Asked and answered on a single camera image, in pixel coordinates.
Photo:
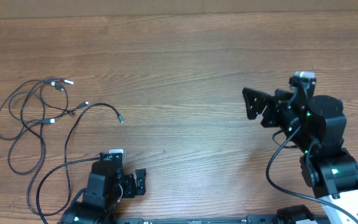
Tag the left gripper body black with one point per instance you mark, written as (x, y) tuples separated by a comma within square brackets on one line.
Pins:
[(128, 190)]

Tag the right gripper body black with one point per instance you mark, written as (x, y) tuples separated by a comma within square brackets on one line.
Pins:
[(279, 117)]

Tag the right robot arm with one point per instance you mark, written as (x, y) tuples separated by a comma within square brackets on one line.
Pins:
[(315, 124)]

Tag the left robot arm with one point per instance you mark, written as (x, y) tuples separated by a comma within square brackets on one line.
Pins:
[(107, 185)]

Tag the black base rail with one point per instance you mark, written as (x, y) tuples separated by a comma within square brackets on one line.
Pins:
[(250, 219)]

